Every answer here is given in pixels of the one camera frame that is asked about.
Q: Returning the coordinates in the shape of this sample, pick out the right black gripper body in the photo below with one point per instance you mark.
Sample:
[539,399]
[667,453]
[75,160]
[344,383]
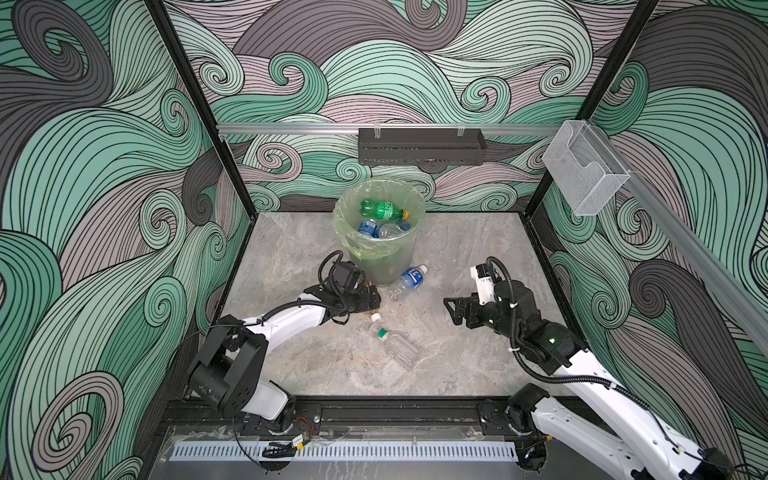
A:
[491,315]

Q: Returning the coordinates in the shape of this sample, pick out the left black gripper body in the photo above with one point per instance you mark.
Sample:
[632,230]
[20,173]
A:
[358,301]

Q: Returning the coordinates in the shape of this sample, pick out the clear bottle white cap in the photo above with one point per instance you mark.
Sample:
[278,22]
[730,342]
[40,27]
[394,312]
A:
[398,346]

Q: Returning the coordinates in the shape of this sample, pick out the green soda bottle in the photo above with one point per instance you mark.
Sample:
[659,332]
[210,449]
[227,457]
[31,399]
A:
[382,210]

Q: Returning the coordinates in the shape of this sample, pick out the blue label bottle front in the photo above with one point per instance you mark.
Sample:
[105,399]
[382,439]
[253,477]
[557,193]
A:
[369,228]

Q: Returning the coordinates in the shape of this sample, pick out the blue label bottle white cap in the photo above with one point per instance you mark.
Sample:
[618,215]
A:
[394,229]

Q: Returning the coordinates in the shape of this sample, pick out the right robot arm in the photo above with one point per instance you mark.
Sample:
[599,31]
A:
[573,399]

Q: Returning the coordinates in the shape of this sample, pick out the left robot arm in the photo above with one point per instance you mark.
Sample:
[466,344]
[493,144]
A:
[226,371]

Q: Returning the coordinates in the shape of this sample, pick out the grey bin with green liner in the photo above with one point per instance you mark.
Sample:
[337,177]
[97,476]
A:
[377,223]

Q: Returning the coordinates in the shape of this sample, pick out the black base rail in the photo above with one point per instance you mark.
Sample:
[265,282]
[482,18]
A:
[334,415]

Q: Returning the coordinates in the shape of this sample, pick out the black frame post right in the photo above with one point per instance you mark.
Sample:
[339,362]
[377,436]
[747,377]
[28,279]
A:
[615,60]

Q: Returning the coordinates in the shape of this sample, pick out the black frame post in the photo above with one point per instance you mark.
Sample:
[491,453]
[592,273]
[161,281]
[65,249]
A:
[615,60]
[173,45]

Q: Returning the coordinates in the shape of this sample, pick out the black wall tray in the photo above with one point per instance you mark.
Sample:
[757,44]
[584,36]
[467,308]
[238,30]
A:
[419,147]

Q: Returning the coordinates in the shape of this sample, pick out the clear plastic wall holder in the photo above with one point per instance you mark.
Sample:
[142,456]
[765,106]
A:
[585,166]

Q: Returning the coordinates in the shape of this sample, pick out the aluminium rail back wall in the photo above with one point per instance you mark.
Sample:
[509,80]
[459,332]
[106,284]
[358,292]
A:
[305,128]

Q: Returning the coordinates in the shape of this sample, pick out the aluminium rail wall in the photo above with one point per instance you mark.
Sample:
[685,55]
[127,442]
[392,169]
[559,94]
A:
[305,128]
[669,199]

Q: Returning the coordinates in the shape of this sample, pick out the white slotted cable duct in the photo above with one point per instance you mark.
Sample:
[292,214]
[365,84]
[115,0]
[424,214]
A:
[491,451]

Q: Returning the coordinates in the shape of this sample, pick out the aluminium rail right wall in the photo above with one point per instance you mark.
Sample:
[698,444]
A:
[669,199]

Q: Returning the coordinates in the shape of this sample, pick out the black frame post left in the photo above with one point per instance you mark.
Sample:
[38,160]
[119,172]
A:
[173,45]

